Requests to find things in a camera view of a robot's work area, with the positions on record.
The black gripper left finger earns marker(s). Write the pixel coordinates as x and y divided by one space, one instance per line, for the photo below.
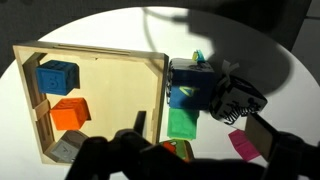
140 121

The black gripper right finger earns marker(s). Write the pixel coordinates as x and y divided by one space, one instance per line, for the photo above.
261 138

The orange block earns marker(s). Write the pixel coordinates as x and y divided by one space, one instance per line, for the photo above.
70 113

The wooden tray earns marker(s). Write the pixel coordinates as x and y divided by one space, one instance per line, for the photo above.
116 86

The blue block with six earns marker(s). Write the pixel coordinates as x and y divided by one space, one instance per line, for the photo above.
55 78

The pink block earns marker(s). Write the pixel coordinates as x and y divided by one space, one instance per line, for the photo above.
245 145

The dark blue block with four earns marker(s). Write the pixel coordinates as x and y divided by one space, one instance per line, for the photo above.
190 88

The green block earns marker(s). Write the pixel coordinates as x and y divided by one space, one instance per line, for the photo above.
181 123

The black and white cube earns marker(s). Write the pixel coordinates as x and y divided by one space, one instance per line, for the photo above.
236 96

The grey block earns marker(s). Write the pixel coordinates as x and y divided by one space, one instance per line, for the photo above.
66 148

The orange green patterned cube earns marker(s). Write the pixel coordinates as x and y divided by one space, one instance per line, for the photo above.
176 148

